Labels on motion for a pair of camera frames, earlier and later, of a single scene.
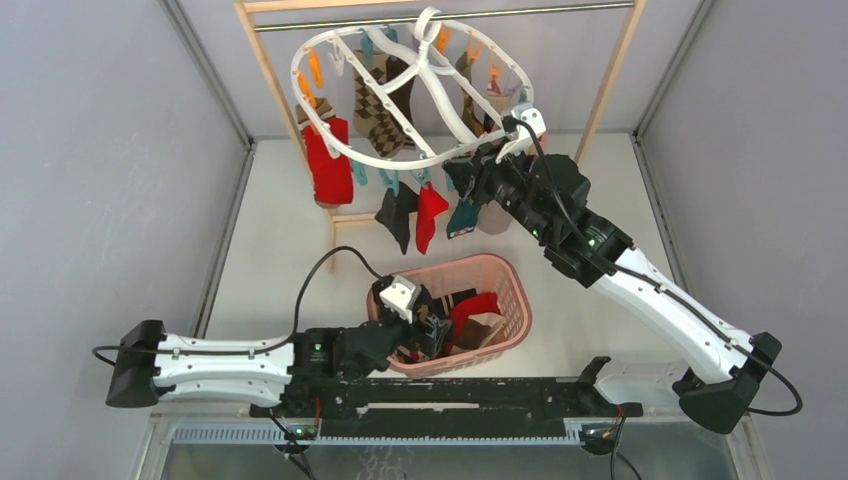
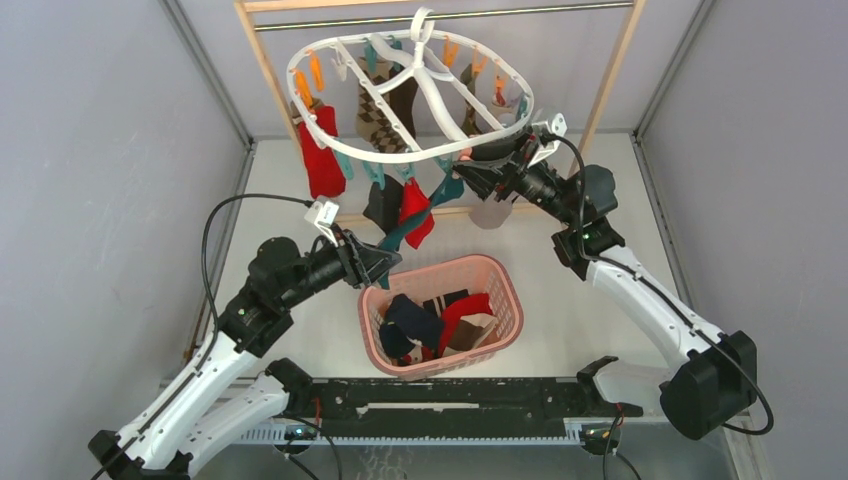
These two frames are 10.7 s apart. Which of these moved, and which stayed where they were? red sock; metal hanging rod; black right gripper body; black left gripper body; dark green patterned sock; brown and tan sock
Moved: red sock; black left gripper body; dark green patterned sock
Stayed: black right gripper body; brown and tan sock; metal hanging rod
